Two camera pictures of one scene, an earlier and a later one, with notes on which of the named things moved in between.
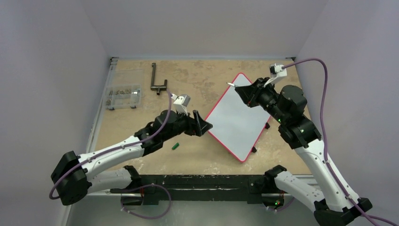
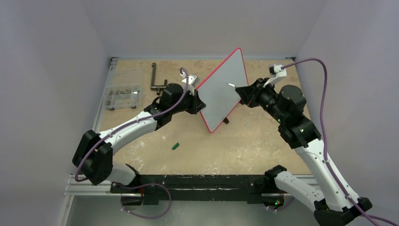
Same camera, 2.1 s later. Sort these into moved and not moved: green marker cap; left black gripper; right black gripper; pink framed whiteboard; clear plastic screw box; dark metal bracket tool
Moved: pink framed whiteboard; left black gripper
Not moved: clear plastic screw box; dark metal bracket tool; right black gripper; green marker cap
